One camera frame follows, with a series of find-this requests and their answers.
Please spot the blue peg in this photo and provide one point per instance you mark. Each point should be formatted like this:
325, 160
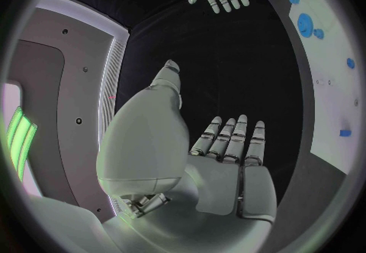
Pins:
350, 63

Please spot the large blue gear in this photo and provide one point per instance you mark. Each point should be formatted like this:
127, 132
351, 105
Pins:
305, 25

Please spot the blue short cylinder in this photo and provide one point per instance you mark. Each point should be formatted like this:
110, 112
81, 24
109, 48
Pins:
345, 133

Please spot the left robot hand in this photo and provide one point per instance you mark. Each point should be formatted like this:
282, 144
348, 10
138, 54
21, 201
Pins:
148, 143

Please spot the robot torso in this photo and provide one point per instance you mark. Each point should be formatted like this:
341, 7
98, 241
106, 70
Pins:
83, 97

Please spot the small blue gear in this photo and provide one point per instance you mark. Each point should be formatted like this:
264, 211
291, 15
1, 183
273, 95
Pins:
319, 34

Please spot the white task board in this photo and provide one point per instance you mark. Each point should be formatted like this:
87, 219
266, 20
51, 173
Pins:
331, 97

